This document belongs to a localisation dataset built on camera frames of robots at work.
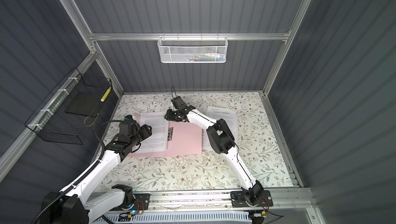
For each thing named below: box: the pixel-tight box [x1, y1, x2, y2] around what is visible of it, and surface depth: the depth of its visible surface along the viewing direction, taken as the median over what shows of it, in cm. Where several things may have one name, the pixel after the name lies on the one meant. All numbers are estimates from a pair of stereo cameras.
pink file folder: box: [127, 113, 203, 158], surface depth 93 cm
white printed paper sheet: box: [135, 112, 169, 154], surface depth 98 cm
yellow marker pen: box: [100, 86, 112, 103], surface depth 82 cm
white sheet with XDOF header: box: [207, 106, 238, 119], surface depth 111 cm
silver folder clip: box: [167, 126, 174, 141], surface depth 98 cm
